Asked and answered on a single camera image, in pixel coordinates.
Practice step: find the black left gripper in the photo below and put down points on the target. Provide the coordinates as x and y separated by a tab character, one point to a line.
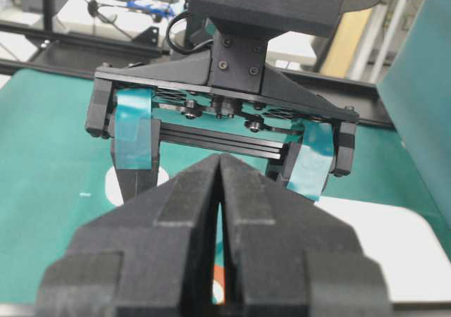
228	79

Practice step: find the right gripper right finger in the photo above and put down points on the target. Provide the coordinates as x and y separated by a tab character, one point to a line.
286	257

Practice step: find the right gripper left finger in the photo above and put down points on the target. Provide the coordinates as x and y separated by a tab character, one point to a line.
152	256

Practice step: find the orange tape roll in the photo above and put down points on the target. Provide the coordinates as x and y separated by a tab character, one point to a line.
218	286

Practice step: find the white tape roll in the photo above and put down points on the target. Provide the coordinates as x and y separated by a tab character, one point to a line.
112	188

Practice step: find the white plastic tray case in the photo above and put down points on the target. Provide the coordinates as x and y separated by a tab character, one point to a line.
415	266

